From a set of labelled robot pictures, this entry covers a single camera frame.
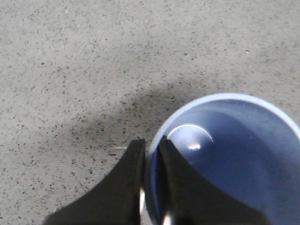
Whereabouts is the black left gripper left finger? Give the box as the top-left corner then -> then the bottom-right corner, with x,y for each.
44,139 -> 146,225

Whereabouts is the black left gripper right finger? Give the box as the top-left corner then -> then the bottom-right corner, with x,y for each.
159,136 -> 270,225

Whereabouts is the blue plastic cup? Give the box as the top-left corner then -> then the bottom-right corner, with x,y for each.
144,93 -> 300,225

